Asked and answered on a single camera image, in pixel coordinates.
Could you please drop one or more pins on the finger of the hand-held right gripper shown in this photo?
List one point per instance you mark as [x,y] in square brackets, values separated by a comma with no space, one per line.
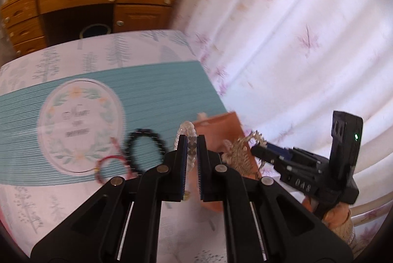
[281,151]
[264,154]

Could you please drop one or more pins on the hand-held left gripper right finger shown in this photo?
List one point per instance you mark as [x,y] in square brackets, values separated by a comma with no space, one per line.
[201,164]

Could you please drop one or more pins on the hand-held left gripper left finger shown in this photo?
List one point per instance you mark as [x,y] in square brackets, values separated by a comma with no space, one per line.
[183,164]

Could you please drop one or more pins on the gold leaf brooch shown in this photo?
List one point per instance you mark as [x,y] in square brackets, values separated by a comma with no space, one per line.
[242,152]

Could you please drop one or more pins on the orange plastic box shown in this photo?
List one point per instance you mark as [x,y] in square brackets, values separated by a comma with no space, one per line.
[221,127]

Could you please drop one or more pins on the person's right forearm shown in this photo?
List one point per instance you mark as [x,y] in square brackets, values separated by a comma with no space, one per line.
[345,235]

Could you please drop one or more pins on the person's right hand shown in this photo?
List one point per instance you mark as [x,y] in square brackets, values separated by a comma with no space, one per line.
[334,215]

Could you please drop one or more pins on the white leaf print curtain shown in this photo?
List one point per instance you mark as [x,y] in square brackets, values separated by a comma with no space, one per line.
[291,35]

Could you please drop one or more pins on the dark round bin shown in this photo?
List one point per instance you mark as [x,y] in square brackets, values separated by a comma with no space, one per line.
[83,32]

